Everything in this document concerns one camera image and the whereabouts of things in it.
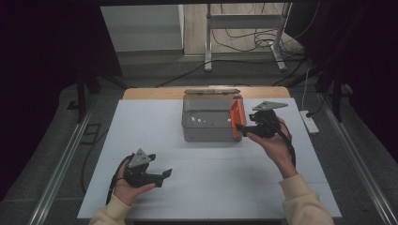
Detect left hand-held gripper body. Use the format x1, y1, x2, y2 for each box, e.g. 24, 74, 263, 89
123, 148, 164, 188

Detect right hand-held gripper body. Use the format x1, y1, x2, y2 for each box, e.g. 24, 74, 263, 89
249, 99, 289, 140

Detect orange phone case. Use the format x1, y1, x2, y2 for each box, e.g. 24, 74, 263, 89
229, 99, 248, 140

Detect transparent grey storage box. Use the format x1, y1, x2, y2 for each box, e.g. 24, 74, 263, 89
181, 93, 248, 143

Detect person's left hand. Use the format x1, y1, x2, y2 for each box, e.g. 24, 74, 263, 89
113, 160, 157, 207

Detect white power strip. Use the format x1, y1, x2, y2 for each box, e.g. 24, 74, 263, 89
298, 110, 320, 136

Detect white board mat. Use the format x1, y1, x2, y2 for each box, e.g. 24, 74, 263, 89
77, 97, 343, 219

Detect grey box lid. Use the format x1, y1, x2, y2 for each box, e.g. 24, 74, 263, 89
183, 88, 242, 97

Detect black tripod stand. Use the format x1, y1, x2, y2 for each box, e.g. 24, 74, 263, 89
314, 70, 355, 123
66, 70, 127, 124

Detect grey metal stand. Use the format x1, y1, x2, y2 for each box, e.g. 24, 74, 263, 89
204, 3, 293, 73

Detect black curtain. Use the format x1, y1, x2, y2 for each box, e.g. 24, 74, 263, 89
285, 0, 398, 163
0, 0, 124, 201

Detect white cabinet panel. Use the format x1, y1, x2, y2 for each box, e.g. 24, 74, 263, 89
99, 4, 185, 53

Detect left hand-held gripper black cable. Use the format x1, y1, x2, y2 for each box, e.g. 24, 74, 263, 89
105, 154, 135, 206

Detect hand-held gripper black cable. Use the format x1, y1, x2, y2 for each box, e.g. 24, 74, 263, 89
274, 119, 297, 169
105, 154, 135, 206

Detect right hand-held gripper black cable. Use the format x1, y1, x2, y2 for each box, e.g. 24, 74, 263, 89
274, 119, 297, 169

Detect black plug with cable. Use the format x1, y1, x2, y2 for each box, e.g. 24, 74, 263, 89
305, 99, 328, 119

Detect white power cable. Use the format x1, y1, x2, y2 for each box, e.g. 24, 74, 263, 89
300, 67, 312, 112

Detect thin black floor cable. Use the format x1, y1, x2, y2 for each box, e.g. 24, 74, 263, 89
80, 130, 109, 195

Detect aluminium floor rail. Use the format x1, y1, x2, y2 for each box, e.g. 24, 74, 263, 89
318, 93, 398, 225
27, 111, 92, 225

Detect long black floor cable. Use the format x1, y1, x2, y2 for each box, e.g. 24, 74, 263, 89
154, 58, 306, 89

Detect tangled black cables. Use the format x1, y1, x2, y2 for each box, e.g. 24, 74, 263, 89
210, 3, 307, 54

